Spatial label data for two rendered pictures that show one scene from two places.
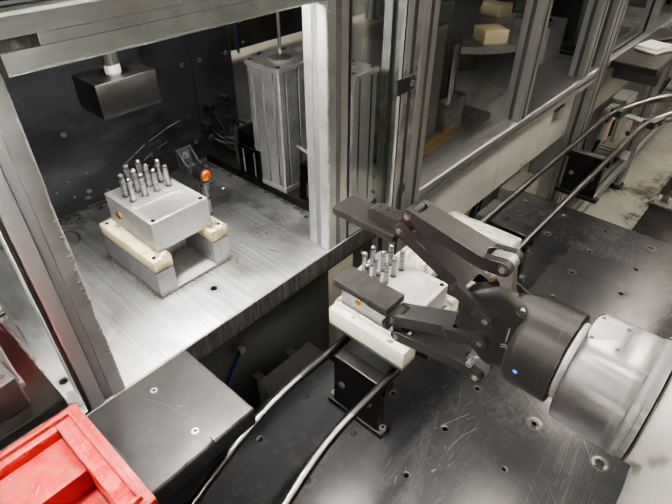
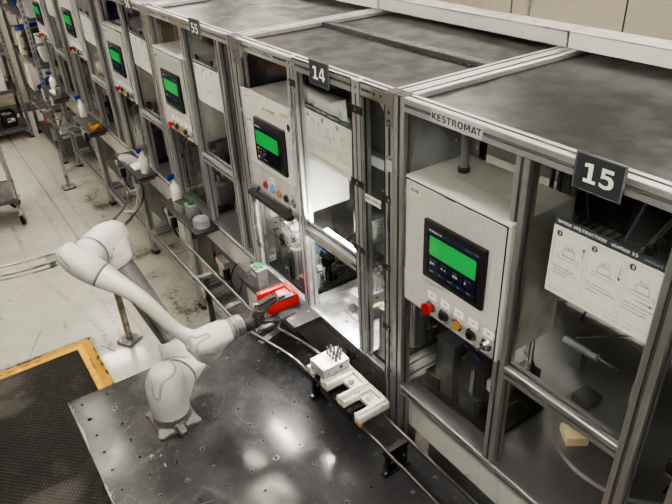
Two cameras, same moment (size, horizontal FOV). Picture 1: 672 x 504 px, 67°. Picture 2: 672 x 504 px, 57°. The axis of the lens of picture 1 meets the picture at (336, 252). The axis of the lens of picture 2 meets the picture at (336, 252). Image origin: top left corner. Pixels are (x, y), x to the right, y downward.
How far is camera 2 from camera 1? 252 cm
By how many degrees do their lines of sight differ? 82
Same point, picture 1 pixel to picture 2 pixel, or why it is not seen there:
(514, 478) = (281, 429)
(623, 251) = not seen: outside the picture
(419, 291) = (322, 363)
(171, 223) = (352, 295)
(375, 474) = (297, 393)
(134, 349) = (324, 307)
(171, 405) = (301, 314)
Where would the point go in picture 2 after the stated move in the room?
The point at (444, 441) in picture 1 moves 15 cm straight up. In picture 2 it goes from (302, 414) to (299, 387)
